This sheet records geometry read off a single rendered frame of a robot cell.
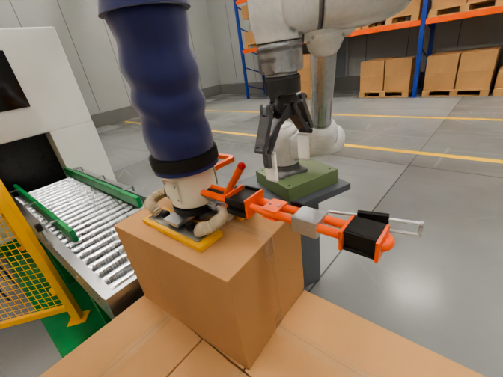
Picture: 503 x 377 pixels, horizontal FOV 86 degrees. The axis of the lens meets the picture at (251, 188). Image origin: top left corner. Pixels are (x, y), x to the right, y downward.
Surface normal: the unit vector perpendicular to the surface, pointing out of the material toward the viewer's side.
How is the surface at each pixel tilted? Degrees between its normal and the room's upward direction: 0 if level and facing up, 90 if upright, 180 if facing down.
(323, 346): 0
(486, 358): 0
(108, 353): 0
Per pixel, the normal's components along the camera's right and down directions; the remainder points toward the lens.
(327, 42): 0.02, 0.86
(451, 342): -0.14, -0.89
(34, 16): 0.74, 0.21
